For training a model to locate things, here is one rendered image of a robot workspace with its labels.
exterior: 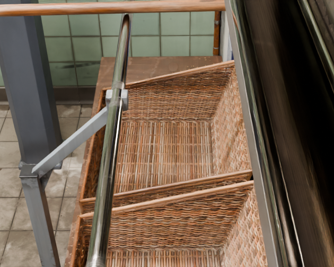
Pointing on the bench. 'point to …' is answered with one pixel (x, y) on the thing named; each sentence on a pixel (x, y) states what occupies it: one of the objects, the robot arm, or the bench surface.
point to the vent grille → (229, 50)
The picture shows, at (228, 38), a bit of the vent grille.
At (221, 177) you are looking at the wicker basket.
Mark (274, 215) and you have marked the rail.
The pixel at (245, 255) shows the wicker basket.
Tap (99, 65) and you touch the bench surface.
